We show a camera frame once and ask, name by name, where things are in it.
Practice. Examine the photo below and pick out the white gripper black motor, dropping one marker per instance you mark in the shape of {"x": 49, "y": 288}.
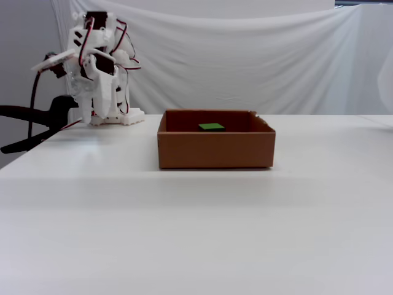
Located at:
{"x": 102, "y": 89}

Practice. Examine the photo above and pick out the green cube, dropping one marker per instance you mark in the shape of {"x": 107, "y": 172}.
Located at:
{"x": 211, "y": 126}

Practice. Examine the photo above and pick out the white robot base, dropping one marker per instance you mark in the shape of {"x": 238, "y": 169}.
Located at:
{"x": 135, "y": 116}

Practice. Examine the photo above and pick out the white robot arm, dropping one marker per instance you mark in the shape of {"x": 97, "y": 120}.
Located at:
{"x": 98, "y": 38}

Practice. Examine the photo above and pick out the brown cardboard box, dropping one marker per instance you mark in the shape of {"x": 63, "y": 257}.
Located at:
{"x": 215, "y": 150}

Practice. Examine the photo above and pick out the black table clamp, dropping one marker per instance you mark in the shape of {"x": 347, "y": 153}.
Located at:
{"x": 59, "y": 110}

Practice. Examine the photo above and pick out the white backdrop cloth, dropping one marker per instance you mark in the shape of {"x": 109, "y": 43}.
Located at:
{"x": 245, "y": 61}

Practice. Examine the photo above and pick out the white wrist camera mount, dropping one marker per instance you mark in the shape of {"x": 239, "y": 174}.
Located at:
{"x": 50, "y": 63}

